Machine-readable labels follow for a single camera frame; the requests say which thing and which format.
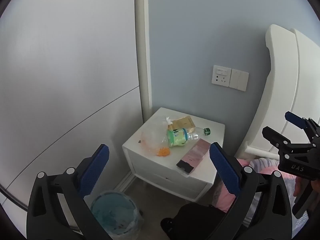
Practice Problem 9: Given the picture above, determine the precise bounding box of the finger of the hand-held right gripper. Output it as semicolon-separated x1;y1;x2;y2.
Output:
262;126;310;155
285;111;320;143

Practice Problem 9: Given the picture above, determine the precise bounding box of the white light switch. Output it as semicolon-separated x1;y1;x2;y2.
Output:
229;68;250;92

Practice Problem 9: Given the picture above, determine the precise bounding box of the gold cardboard box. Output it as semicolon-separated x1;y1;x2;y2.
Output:
167;116;197;132

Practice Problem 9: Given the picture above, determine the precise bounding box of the person's black clothing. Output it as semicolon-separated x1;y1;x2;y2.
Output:
160;202;237;240

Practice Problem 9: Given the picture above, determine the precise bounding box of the white bed headboard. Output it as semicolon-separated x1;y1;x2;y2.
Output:
235;24;320;159

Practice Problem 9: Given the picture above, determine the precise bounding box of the white nightstand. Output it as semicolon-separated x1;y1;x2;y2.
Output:
122;107;225;203

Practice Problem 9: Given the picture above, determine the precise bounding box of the pink patterned blanket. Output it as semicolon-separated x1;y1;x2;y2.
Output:
212;157;320;225

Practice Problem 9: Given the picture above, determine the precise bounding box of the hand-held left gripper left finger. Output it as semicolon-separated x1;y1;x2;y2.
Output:
26;144;113;240

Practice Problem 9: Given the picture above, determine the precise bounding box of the clear plastic bag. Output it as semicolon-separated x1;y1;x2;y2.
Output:
140;116;175;154

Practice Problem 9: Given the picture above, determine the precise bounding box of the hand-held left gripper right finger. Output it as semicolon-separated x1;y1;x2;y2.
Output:
209;142;293;240

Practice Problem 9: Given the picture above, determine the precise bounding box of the white door frame trim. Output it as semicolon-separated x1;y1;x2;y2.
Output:
134;0;153;122

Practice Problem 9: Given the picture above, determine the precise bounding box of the pink rectangular box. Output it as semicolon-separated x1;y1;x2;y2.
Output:
176;138;210;174

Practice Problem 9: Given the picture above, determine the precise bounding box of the plastic bottle green label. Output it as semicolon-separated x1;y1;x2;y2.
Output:
166;127;211;147

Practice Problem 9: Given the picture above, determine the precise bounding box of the blue trash bin with liner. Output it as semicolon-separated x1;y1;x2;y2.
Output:
89;191;144;240

